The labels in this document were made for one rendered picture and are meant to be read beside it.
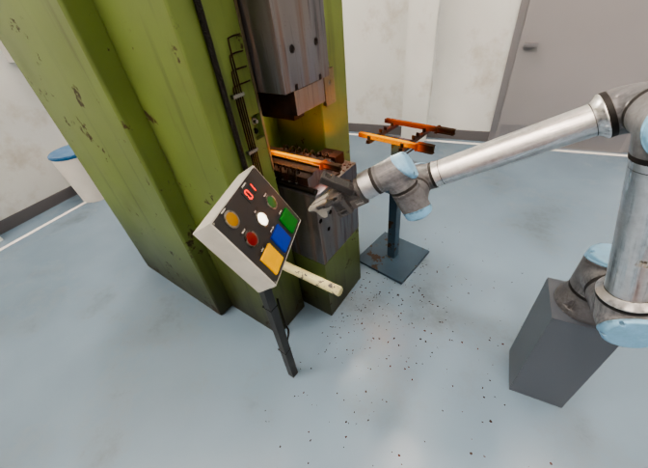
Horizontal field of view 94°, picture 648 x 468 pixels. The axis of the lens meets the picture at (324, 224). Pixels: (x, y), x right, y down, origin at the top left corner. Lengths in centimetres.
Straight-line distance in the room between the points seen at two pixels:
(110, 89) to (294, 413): 166
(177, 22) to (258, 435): 172
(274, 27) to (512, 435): 193
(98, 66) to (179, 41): 45
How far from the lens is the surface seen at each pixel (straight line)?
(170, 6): 115
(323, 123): 170
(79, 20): 151
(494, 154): 103
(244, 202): 99
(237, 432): 185
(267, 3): 121
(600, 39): 408
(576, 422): 200
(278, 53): 122
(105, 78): 151
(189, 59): 116
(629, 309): 123
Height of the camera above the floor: 166
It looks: 38 degrees down
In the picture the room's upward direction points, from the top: 7 degrees counter-clockwise
